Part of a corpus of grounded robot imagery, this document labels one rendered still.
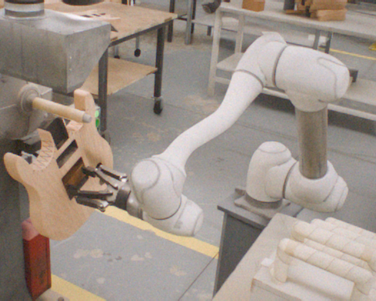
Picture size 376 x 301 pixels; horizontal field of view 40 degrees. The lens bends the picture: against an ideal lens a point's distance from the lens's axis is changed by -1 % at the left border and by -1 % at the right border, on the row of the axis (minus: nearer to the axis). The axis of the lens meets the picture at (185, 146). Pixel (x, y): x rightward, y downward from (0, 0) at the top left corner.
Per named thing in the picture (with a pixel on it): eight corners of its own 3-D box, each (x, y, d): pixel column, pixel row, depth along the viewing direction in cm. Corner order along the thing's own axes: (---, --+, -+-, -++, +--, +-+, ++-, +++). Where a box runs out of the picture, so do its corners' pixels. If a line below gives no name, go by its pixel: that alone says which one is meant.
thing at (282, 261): (268, 282, 113) (275, 246, 109) (274, 274, 116) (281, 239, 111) (282, 287, 112) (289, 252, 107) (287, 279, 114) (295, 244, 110)
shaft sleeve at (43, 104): (41, 98, 155) (38, 108, 155) (34, 96, 152) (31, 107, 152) (89, 113, 148) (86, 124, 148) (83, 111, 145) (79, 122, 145)
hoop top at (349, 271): (274, 253, 110) (276, 240, 108) (280, 245, 112) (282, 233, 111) (369, 292, 100) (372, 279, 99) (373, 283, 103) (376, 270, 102)
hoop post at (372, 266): (354, 292, 112) (365, 258, 108) (359, 284, 114) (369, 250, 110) (369, 299, 111) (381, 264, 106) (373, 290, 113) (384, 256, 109)
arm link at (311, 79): (301, 176, 216) (352, 195, 206) (283, 207, 209) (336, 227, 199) (290, 31, 157) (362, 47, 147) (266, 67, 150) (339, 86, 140)
